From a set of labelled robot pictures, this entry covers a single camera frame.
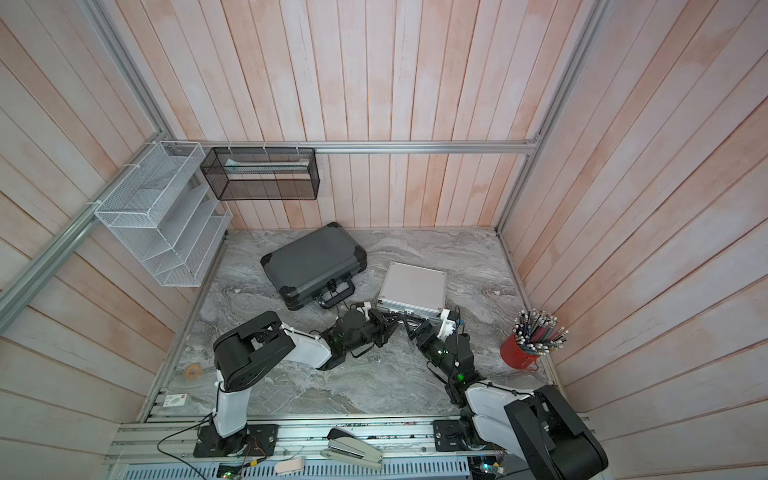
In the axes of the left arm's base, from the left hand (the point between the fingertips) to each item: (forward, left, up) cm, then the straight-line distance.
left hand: (405, 319), depth 85 cm
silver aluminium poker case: (+14, -3, -6) cm, 15 cm away
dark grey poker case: (+20, +28, -1) cm, 34 cm away
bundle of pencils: (-6, -35, +5) cm, 36 cm away
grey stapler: (-31, +16, -7) cm, 35 cm away
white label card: (-21, +63, -8) cm, 66 cm away
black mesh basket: (+51, +50, +14) cm, 73 cm away
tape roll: (-12, +61, -9) cm, 63 cm away
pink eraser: (-35, +29, -8) cm, 46 cm away
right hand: (-1, 0, 0) cm, 1 cm away
